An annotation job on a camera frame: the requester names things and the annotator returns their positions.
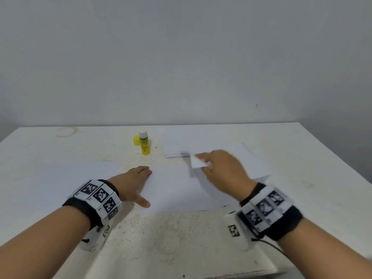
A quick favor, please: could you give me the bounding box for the person's left hand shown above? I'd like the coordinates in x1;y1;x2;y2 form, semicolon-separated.
109;166;153;208

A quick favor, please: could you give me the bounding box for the person's right hand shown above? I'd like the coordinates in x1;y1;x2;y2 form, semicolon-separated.
195;149;259;202

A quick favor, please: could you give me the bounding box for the single white paper sheet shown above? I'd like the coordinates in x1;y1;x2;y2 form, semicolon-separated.
191;142;272;202

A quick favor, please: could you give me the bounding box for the glued white paper sheet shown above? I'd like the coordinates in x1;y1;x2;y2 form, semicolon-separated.
163;125;230;158
139;165;227;213

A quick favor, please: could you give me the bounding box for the yellow glue stick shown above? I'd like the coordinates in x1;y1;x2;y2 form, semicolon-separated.
138;129;151;156

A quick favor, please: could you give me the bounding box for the person's right forearm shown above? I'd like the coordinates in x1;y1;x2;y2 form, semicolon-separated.
279;218;372;279

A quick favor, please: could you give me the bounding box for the person's left forearm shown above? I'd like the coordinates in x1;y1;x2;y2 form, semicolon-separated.
0;206;91;279

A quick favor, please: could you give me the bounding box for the black marker wristband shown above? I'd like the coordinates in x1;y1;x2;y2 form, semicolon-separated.
239;183;303;242
62;179;122;229

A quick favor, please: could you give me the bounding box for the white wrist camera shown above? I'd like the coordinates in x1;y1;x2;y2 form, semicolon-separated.
80;222;112;252
224;210;254;250

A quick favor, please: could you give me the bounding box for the black cable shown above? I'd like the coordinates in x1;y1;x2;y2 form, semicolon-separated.
250;238;286;256

